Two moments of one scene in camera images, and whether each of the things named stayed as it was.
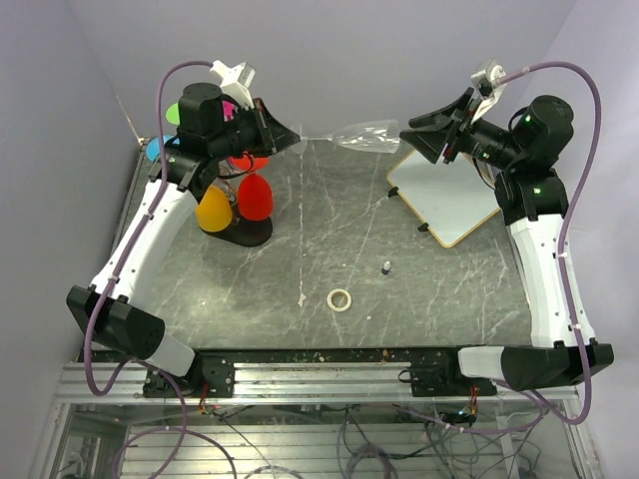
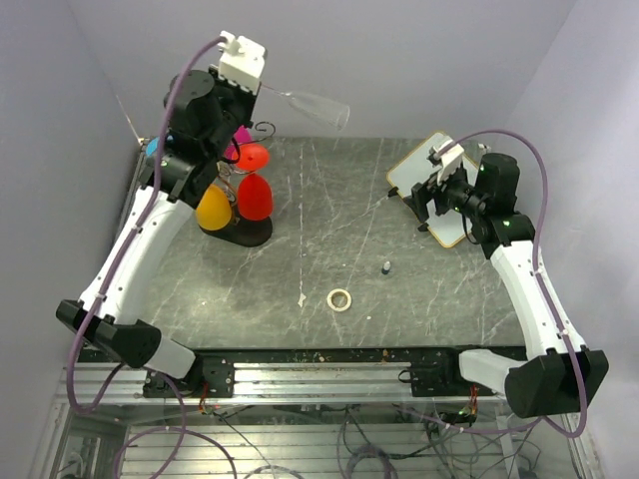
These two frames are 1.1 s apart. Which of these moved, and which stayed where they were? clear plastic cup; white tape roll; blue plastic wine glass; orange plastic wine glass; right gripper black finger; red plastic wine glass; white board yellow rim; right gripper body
Moved: right gripper body; clear plastic cup; right gripper black finger
Stayed: red plastic wine glass; white board yellow rim; blue plastic wine glass; white tape roll; orange plastic wine glass
